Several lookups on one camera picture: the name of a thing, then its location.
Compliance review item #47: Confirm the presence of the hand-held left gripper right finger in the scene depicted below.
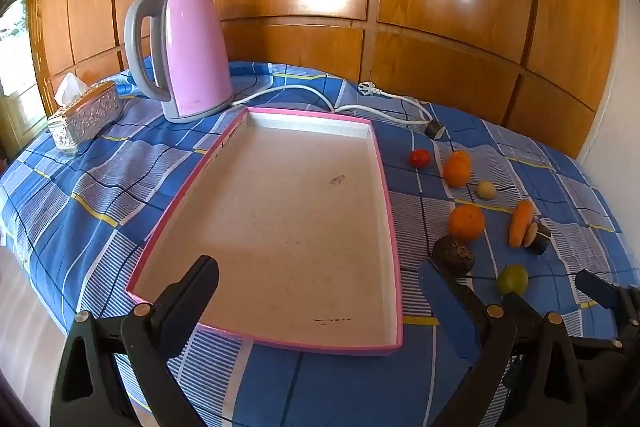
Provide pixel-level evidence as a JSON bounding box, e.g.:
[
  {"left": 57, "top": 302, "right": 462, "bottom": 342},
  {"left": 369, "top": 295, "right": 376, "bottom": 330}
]
[{"left": 419, "top": 258, "right": 589, "bottom": 427}]

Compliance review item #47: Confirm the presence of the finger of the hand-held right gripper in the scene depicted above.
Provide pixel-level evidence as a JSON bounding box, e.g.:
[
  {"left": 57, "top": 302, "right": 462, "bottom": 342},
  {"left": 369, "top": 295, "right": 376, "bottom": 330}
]
[
  {"left": 575, "top": 270, "right": 640, "bottom": 339},
  {"left": 567, "top": 332, "right": 640, "bottom": 408}
]

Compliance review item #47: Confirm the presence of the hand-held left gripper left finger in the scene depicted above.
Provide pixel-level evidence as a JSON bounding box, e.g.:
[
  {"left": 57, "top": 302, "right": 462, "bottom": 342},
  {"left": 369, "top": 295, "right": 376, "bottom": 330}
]
[{"left": 50, "top": 255, "right": 221, "bottom": 427}]

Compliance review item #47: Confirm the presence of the dark brown round fruit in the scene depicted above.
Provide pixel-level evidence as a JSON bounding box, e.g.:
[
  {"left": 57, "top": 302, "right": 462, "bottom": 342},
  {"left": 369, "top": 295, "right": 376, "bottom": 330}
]
[{"left": 432, "top": 234, "right": 476, "bottom": 278}]

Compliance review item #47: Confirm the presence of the green lime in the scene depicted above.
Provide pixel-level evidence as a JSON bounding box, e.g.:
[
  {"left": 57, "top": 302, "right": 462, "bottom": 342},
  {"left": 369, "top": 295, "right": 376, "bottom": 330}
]
[{"left": 496, "top": 263, "right": 529, "bottom": 296}]

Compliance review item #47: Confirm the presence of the dark cut vegetable piece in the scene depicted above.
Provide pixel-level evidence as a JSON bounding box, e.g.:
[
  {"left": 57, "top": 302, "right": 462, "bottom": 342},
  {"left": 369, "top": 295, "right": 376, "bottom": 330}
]
[{"left": 522, "top": 221, "right": 552, "bottom": 255}]

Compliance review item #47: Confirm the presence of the orange carrot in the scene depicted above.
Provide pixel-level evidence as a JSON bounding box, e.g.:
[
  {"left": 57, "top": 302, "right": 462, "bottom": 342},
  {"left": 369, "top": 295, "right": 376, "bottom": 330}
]
[{"left": 508, "top": 200, "right": 536, "bottom": 249}]

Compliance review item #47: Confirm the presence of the pink shallow tray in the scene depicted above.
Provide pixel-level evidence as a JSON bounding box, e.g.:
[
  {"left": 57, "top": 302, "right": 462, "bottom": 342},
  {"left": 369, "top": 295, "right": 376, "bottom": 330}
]
[{"left": 126, "top": 107, "right": 404, "bottom": 357}]

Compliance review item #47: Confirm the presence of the orange with dimpled skin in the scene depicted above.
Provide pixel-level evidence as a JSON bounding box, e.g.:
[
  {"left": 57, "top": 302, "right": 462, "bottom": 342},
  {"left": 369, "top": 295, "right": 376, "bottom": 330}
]
[{"left": 443, "top": 158, "right": 472, "bottom": 188}]

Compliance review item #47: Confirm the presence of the blue plaid cloth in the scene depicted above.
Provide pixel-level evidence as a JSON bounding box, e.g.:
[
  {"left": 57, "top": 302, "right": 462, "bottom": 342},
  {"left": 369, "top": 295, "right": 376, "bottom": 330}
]
[{"left": 0, "top": 55, "right": 633, "bottom": 427}]

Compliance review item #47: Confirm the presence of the grey kettle base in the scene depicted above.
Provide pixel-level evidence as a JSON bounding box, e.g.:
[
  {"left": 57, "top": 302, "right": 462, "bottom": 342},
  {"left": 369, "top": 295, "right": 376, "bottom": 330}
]
[{"left": 161, "top": 93, "right": 236, "bottom": 124}]

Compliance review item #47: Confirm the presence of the silver embossed tissue box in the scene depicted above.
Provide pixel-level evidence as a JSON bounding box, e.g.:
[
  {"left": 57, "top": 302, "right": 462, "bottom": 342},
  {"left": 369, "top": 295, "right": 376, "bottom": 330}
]
[{"left": 46, "top": 83, "right": 122, "bottom": 156}]

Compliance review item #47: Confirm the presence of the white tissue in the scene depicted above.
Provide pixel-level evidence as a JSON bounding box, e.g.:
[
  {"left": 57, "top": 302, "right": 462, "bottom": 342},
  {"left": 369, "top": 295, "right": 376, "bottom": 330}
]
[{"left": 54, "top": 73, "right": 88, "bottom": 108}]

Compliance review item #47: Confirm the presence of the pink electric kettle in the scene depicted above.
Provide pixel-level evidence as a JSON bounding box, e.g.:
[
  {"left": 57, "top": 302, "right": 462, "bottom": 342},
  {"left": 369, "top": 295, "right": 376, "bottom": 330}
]
[{"left": 124, "top": 0, "right": 235, "bottom": 118}]

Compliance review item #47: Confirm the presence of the window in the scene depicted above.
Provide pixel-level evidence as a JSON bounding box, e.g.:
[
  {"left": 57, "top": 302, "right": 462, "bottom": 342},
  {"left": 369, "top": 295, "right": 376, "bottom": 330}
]
[{"left": 0, "top": 0, "right": 41, "bottom": 108}]

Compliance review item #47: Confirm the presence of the white power cord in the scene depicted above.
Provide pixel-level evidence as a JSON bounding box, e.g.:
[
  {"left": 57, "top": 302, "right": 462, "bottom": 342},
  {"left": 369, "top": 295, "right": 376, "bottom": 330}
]
[{"left": 231, "top": 81, "right": 435, "bottom": 124}]

